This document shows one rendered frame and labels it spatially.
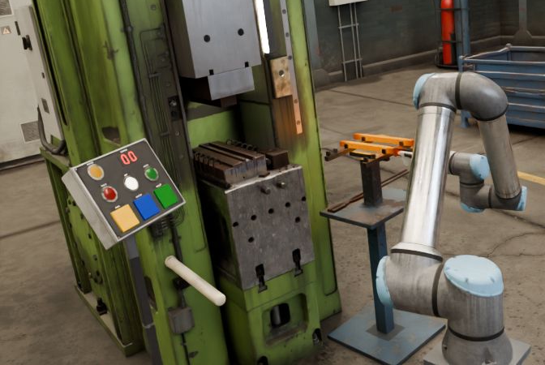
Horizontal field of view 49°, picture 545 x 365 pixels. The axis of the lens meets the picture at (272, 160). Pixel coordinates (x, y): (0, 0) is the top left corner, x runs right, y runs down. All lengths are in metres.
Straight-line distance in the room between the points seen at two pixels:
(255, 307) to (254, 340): 0.16
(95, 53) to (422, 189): 1.54
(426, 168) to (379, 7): 8.28
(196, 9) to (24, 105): 5.42
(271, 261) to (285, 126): 0.61
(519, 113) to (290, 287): 3.74
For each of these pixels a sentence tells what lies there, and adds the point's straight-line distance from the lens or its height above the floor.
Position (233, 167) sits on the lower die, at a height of 0.98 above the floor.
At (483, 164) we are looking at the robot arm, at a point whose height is 0.93.
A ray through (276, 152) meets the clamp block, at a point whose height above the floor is 0.98.
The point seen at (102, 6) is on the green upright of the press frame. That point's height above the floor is 1.68.
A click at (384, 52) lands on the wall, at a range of 10.10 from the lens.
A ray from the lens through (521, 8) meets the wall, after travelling 11.39.
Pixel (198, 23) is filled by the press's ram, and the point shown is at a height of 1.56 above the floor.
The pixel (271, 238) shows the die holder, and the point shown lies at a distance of 2.53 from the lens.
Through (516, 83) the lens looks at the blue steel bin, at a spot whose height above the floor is 0.48.
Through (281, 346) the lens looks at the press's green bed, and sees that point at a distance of 2.78.
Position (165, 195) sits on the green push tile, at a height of 1.01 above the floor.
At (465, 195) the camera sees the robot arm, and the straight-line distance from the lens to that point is 2.35.
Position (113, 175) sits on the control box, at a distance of 2.07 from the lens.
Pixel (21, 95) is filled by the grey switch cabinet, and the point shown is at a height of 0.82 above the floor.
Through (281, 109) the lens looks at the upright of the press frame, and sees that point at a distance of 2.68.
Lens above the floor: 1.68
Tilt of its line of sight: 17 degrees down
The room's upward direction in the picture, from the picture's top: 8 degrees counter-clockwise
